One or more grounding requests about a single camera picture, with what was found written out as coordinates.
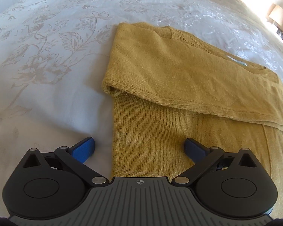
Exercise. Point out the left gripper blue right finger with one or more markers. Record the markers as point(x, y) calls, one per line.
point(202, 156)

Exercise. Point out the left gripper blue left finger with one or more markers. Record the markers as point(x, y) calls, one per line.
point(75, 156)

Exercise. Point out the mustard yellow knit sweater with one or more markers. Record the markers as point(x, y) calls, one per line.
point(168, 85)

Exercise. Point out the white floral bedspread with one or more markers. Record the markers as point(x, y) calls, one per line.
point(54, 55)

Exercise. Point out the beige bedside lamp right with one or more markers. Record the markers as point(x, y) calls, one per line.
point(275, 15)

